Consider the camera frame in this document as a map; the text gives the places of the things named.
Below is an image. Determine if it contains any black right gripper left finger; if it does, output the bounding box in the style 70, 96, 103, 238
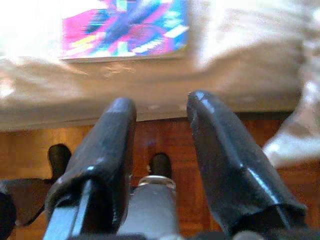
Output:
44, 97, 137, 238

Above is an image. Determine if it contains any grey black robot left leg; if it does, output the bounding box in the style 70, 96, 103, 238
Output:
0, 143, 72, 240

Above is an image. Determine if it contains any bed with grey floral sheet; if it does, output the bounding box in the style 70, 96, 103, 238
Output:
0, 0, 320, 132

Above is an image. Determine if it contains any grey black robot leg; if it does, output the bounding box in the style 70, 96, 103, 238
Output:
117, 152, 182, 237
0, 143, 72, 240

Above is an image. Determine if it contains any colourful anime comic book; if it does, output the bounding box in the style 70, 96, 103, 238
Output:
59, 0, 191, 62

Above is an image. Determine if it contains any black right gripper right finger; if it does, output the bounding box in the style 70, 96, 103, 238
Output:
186, 89, 308, 237

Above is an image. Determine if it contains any grey black robot right leg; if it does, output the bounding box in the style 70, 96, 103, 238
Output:
117, 152, 182, 237

